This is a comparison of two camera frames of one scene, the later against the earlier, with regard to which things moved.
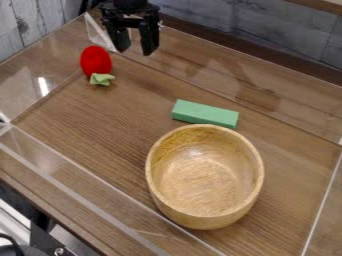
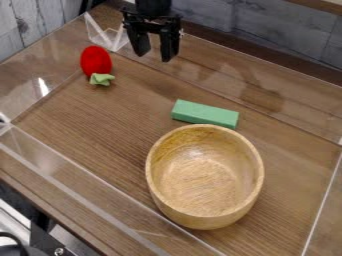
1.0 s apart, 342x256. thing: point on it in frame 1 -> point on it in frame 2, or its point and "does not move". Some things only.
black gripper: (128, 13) -> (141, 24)
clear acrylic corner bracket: (96, 33) does not move
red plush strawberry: (96, 63) does not move
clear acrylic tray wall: (81, 203) does not move
